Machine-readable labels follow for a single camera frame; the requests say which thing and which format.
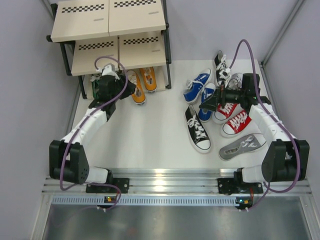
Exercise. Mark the grey sneaker at back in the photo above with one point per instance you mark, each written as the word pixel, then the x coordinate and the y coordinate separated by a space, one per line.
pixel 234 82

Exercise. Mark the grey slotted cable duct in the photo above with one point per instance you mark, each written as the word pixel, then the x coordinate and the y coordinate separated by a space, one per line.
pixel 144 200

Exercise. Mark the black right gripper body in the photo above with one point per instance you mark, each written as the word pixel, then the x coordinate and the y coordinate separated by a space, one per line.
pixel 221 94

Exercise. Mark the blue sneaker upper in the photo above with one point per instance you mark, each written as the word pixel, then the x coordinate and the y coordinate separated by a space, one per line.
pixel 197 85

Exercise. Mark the red sneaker upper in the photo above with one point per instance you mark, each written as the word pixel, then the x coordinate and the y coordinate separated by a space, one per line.
pixel 222 114

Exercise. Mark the beige black shoe shelf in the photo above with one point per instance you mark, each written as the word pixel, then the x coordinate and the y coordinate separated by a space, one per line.
pixel 133 34

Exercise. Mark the grey sneaker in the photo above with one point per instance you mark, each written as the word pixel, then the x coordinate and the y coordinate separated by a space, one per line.
pixel 246 144
pixel 234 82

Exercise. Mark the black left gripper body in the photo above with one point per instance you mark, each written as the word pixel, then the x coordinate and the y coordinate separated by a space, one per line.
pixel 119 84

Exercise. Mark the grey sneaker in front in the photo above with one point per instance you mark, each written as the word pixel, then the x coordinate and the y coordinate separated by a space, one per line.
pixel 246 144

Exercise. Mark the aluminium mounting rail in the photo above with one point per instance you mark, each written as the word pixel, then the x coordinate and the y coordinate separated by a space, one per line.
pixel 173 182

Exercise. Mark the green sneaker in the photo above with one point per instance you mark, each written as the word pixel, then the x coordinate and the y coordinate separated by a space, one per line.
pixel 94 79

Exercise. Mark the blue sneaker lower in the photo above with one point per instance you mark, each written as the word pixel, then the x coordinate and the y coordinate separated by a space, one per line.
pixel 203 114

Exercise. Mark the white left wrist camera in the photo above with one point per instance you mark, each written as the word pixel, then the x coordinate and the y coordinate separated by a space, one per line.
pixel 108 70

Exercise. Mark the red sneaker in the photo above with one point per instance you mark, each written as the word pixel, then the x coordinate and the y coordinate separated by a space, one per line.
pixel 222 114
pixel 235 125

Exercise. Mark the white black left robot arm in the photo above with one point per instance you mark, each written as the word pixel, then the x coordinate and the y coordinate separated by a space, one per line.
pixel 68 162

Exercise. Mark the orange sneaker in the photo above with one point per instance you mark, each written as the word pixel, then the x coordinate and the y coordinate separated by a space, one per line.
pixel 149 79
pixel 138 96

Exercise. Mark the black sneaker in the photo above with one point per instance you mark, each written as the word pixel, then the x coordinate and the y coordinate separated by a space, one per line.
pixel 220 63
pixel 197 134

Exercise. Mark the blue sneaker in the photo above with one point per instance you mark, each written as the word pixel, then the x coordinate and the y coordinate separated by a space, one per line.
pixel 203 114
pixel 197 85

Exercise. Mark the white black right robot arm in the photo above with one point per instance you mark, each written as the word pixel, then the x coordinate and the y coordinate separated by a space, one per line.
pixel 285 162

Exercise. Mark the red sneaker lower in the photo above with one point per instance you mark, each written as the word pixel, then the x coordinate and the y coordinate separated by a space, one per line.
pixel 235 125

